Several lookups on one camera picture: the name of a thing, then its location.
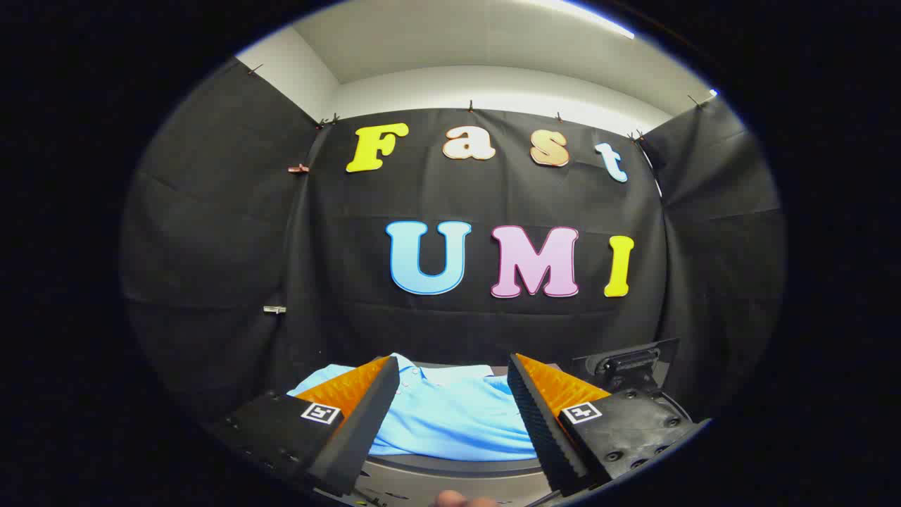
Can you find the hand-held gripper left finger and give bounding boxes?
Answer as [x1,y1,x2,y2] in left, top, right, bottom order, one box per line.
[211,356,401,497]

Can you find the light blue polo shirt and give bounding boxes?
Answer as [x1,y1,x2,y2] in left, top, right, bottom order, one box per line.
[287,353,539,462]

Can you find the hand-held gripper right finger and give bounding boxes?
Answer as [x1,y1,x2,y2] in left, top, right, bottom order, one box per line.
[507,353,712,497]

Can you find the black backdrop cloth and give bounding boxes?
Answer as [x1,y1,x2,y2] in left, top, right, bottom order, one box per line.
[118,58,786,423]

